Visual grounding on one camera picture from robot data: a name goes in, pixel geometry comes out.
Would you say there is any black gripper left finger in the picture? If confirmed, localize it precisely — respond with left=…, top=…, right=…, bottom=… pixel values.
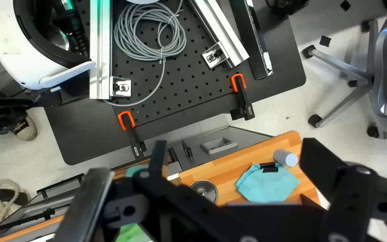
left=134, top=139, right=229, bottom=242

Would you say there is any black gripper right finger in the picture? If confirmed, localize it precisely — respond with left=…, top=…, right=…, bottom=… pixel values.
left=299, top=138, right=387, bottom=242

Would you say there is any blue cloth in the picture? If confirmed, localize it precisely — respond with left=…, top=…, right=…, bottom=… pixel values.
left=235, top=164, right=299, bottom=203

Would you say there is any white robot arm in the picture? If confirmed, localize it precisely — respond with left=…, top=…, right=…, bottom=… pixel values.
left=0, top=0, right=240, bottom=242

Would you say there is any round metal bowl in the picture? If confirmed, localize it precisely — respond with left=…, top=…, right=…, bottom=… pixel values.
left=190, top=180, right=217, bottom=203

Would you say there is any wooden table board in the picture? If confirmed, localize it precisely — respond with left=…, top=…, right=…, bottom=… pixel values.
left=0, top=130, right=331, bottom=242

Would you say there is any light blue cylinder cup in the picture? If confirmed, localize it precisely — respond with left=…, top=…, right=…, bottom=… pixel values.
left=272, top=149, right=298, bottom=166

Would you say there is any small black block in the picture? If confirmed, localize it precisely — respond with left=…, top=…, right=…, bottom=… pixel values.
left=260, top=162, right=278, bottom=172

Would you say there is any orange black clamp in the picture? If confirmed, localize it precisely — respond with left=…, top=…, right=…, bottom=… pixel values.
left=116, top=110, right=145, bottom=158
left=229, top=72, right=255, bottom=119

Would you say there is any black perforated breadboard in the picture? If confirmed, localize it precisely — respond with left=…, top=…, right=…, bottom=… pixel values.
left=45, top=4, right=306, bottom=165

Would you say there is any coiled grey cable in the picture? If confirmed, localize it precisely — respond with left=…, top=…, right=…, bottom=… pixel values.
left=103, top=0, right=188, bottom=108

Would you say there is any aluminium extrusion rail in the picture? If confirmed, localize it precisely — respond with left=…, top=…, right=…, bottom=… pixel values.
left=88, top=0, right=122, bottom=102
left=189, top=0, right=249, bottom=68

